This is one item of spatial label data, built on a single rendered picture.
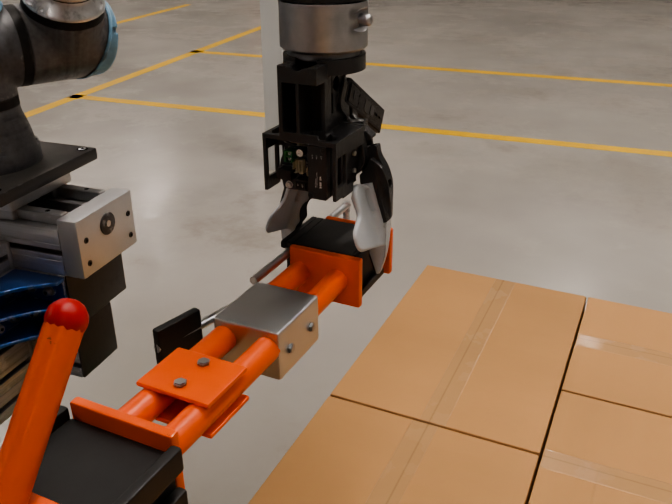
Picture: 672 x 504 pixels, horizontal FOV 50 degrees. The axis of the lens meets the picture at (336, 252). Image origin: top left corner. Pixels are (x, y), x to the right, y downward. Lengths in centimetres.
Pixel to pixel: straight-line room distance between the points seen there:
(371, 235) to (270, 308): 13
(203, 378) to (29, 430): 15
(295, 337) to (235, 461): 151
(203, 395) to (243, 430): 168
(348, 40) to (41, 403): 36
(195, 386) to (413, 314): 118
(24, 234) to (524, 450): 88
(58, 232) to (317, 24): 60
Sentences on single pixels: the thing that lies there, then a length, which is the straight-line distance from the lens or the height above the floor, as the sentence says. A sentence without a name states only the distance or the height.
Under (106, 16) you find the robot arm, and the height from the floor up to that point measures 124.
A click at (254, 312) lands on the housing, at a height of 109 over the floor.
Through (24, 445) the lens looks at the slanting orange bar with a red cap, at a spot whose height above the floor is 114.
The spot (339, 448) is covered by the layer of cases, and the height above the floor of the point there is 54.
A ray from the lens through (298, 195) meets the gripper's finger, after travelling 71.
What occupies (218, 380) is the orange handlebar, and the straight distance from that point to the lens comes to 53.
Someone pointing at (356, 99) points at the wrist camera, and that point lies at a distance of 67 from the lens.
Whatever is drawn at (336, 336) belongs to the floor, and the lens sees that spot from 258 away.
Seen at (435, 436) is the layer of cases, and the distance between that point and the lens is 133.
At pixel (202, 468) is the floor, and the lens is 209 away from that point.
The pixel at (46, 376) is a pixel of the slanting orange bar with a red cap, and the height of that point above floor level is 117.
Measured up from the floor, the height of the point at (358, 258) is 110.
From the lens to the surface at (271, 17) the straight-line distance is 393.
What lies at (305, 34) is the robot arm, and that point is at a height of 130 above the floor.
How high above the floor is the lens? 140
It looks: 26 degrees down
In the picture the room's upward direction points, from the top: straight up
